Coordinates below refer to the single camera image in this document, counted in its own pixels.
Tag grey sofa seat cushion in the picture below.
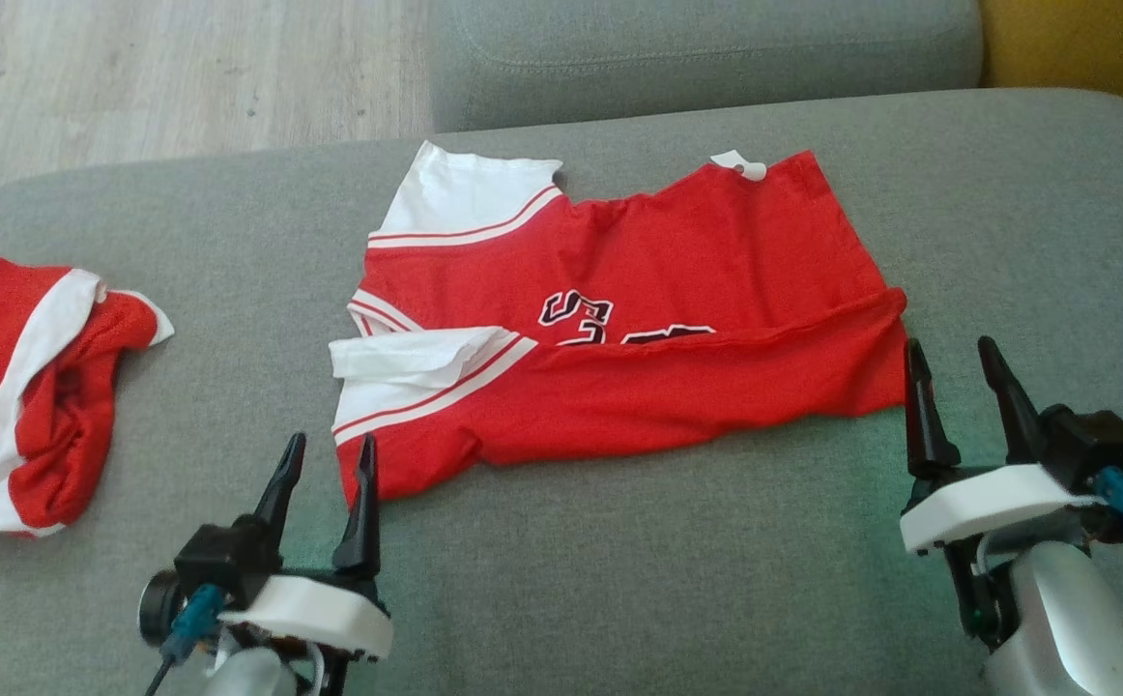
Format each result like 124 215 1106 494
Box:
429 0 985 134

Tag large grey sofa ottoman cushion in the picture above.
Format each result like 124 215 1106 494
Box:
0 87 1123 696

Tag red white-striped shorts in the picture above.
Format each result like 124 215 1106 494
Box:
0 256 176 542

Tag long yellow sofa back cushion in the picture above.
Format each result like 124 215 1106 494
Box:
979 0 1123 127

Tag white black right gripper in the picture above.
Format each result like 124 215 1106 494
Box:
900 335 1099 555

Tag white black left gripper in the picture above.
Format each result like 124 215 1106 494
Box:
218 432 394 663

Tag red white basketball jersey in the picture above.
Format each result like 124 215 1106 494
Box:
328 140 910 506

